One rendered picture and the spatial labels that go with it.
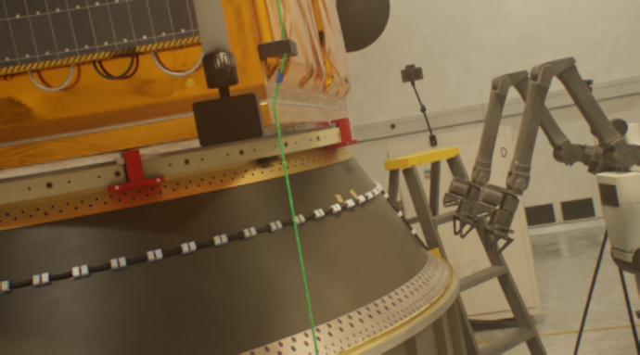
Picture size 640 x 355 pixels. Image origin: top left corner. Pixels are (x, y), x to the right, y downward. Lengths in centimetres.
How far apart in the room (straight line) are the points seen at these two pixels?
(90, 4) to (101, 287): 64
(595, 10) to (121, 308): 883
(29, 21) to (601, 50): 887
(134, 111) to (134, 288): 42
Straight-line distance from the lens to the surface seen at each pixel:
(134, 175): 193
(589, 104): 277
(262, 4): 172
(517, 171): 268
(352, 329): 200
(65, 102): 179
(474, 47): 994
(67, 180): 194
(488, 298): 605
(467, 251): 596
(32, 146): 182
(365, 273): 214
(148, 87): 172
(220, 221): 198
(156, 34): 168
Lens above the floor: 171
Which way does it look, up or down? 3 degrees down
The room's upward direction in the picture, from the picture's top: 10 degrees counter-clockwise
